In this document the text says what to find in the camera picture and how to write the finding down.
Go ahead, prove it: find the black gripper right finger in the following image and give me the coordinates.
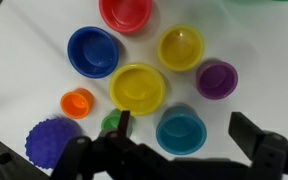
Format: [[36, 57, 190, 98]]
[[228, 111, 267, 161]]

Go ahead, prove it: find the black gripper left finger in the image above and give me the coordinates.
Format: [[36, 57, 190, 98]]
[[117, 110, 132, 138]]

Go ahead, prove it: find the light blue plastic cup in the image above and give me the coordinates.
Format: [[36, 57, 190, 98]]
[[155, 106, 208, 156]]

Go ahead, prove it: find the small green plastic cup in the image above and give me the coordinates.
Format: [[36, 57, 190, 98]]
[[100, 108, 134, 138]]

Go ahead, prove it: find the large yellow plastic cup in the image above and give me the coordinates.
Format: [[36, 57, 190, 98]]
[[108, 63, 167, 117]]

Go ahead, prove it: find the orange plastic cup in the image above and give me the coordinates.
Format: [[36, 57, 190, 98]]
[[59, 87, 95, 120]]

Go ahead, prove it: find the purple plastic cup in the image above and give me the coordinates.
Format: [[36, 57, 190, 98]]
[[195, 60, 239, 101]]

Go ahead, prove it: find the dark blue plastic cup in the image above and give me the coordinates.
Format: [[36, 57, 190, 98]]
[[66, 26, 120, 80]]

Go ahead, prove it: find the purple scalloped plastic lid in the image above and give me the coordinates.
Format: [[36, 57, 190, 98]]
[[24, 117, 82, 170]]

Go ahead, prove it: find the small yellow plastic cup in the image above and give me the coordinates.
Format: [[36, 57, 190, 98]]
[[157, 24, 206, 72]]

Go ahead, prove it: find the red plastic cup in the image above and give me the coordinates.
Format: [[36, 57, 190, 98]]
[[98, 0, 153, 35]]

